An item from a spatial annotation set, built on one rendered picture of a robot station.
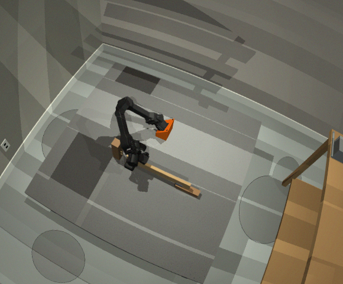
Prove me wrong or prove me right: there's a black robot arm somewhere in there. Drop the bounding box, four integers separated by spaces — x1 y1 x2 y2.
115 96 169 167

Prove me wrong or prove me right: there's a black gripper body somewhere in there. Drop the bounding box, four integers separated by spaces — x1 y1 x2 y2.
124 143 147 171

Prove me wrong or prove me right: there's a long wooden rail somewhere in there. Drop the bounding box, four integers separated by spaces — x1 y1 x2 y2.
138 162 191 190

